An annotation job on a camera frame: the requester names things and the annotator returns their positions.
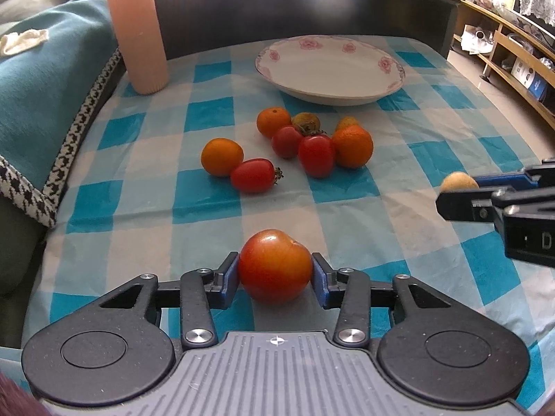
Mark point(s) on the dark coffee table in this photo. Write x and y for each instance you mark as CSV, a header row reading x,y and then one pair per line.
x,y
193,26

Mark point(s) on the pink ribbed cylinder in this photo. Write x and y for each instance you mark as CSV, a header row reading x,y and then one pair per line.
x,y
140,42

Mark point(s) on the wooden tv shelf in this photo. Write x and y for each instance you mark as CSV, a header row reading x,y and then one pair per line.
x,y
511,48

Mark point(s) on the small yellow-green fruit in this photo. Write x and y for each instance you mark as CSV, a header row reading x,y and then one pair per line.
x,y
458,181

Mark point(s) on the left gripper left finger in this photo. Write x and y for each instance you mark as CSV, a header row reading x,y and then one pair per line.
x,y
201,291

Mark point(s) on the orange tangerine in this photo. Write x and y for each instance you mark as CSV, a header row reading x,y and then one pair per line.
x,y
272,119
221,156
354,146

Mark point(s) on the blue checkered tablecloth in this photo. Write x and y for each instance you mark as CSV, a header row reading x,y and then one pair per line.
x,y
138,199

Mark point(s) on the white floral plate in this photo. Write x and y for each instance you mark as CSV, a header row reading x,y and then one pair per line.
x,y
330,70

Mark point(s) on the yellowish small fruit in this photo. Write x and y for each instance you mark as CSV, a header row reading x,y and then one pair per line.
x,y
346,122

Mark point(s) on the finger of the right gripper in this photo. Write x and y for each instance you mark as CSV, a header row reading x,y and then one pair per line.
x,y
530,177
481,205

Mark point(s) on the red cherry tomato with stem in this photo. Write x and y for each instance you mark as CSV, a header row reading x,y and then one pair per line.
x,y
255,176

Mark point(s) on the teal houndstooth-trimmed blanket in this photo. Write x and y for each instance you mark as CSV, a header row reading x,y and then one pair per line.
x,y
48,96

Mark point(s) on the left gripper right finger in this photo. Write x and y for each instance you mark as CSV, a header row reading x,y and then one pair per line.
x,y
348,290

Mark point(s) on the white cloth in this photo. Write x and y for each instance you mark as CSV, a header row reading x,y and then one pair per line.
x,y
17,43

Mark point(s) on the large red-orange tomato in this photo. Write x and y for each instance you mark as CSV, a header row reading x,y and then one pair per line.
x,y
273,267

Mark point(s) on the brownish green fruit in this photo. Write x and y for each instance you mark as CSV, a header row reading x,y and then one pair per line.
x,y
307,124

